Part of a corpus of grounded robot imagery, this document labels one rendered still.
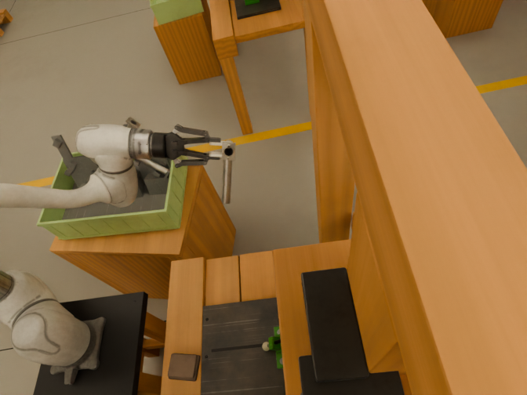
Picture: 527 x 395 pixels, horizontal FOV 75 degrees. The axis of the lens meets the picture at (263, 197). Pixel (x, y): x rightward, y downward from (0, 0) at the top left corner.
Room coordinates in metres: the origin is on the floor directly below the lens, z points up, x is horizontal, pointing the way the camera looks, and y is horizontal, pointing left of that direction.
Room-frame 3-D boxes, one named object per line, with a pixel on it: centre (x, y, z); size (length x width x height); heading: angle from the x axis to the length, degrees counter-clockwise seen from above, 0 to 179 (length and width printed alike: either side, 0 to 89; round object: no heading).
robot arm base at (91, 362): (0.42, 0.82, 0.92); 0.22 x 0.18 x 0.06; 171
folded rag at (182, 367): (0.25, 0.43, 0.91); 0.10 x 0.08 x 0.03; 70
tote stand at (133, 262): (1.10, 0.66, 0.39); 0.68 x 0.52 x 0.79; 70
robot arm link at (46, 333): (0.45, 0.83, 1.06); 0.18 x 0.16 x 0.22; 36
